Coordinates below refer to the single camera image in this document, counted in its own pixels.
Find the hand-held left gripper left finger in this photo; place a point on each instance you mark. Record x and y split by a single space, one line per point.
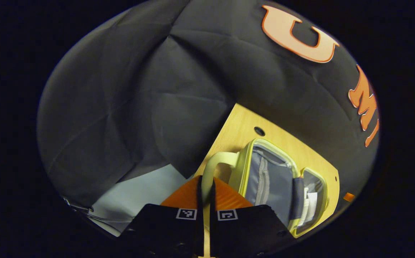
200 233

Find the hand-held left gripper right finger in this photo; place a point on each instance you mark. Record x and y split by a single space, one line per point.
213 233

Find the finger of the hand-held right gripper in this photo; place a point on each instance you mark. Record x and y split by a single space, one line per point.
349 196

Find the small cream yellow suitcase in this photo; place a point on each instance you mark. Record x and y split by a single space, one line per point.
272 182

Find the white squeeze tube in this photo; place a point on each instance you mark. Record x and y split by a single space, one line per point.
312 202

